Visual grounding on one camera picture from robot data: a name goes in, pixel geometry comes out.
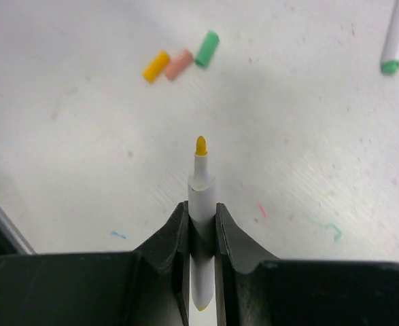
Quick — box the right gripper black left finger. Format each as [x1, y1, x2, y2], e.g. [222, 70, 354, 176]
[0, 202, 190, 325]

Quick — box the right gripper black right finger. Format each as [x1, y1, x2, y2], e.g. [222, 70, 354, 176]
[215, 204, 399, 325]

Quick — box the yellow cap marker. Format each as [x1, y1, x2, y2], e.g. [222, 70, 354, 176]
[188, 136, 217, 311]

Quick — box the yellow pen cap front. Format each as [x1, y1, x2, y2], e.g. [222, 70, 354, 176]
[142, 51, 171, 83]

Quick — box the peach pen cap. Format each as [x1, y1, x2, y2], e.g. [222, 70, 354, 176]
[164, 50, 194, 81]

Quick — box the light green pen cap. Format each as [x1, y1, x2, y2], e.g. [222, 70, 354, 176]
[194, 31, 220, 68]

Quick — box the light green cap marker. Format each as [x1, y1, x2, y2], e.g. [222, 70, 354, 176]
[380, 0, 399, 76]

